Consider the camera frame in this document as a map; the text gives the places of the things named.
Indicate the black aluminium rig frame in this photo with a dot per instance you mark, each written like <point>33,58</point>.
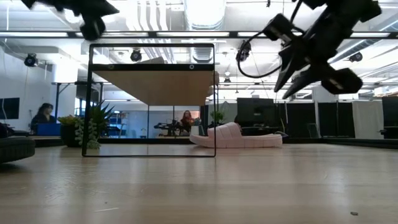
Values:
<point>233,34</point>

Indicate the white vase with flowers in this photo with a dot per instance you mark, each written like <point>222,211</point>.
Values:
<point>195,130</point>

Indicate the pink rubber slide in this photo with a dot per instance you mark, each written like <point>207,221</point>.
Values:
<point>248,141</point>

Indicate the black computer monitor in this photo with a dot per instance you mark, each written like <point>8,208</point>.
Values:
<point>255,109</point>

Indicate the person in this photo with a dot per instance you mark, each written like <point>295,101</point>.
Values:
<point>43,118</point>
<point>187,119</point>

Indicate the black ceiling lamp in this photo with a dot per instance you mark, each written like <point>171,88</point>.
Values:
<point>355,56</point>
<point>244,51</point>
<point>30,60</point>
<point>136,56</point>

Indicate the green background plant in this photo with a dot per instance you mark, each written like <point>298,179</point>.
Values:
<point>217,116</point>

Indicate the black partition panel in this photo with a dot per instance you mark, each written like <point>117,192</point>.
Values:
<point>390,115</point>
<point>329,119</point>

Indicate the black wall screen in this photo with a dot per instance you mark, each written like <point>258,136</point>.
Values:
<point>9,109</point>

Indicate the potted green succulent plant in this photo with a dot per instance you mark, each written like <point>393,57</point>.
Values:
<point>98,116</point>

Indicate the white curtain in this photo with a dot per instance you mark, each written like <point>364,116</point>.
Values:
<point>368,119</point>

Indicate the blue storage bin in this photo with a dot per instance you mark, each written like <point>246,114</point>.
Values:
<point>49,129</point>

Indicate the wooden shelf black metal frame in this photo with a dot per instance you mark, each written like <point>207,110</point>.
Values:
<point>155,85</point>

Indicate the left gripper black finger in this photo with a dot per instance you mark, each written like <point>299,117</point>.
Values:
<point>104,8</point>

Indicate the black background robot arm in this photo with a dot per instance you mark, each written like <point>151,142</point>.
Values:
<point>168,127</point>

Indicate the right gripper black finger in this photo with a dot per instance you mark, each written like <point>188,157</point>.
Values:
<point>306,79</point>
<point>289,70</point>

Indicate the black rubber slide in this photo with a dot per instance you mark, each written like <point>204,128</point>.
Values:
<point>15,149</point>

